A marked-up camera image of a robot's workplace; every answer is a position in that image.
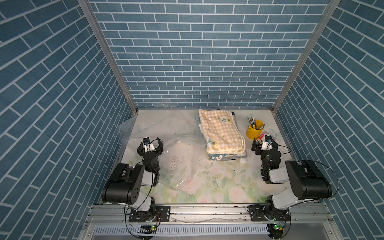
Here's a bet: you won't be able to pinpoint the cream bear print blanket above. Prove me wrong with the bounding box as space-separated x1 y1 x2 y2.
208 111 247 161

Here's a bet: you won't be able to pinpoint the clear plastic vacuum bag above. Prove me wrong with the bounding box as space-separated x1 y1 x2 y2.
118 109 206 191

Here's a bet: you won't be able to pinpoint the orange checked flower blanket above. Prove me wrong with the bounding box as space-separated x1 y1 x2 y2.
199 110 246 155

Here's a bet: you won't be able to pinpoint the light green fluffy blanket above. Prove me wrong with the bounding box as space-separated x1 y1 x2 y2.
239 158 248 165

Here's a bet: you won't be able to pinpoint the dark teal bear blanket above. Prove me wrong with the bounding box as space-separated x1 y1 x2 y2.
195 114 224 161

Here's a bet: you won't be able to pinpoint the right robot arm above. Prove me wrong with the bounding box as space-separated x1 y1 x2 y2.
247 135 333 222

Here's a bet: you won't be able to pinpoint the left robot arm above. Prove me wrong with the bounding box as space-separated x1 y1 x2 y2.
102 138 164 222

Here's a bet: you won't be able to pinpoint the clear box of stationery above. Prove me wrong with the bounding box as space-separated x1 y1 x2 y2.
258 132 276 143

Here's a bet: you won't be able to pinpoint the yellow metal pen bucket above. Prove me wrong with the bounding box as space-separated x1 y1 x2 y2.
246 120 265 140

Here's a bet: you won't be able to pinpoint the pens in bucket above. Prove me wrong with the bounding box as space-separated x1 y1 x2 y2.
249 117 258 130

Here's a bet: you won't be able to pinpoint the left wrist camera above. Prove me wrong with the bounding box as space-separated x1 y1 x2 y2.
143 137 156 152

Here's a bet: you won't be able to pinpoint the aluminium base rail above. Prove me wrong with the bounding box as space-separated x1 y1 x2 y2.
86 203 334 226

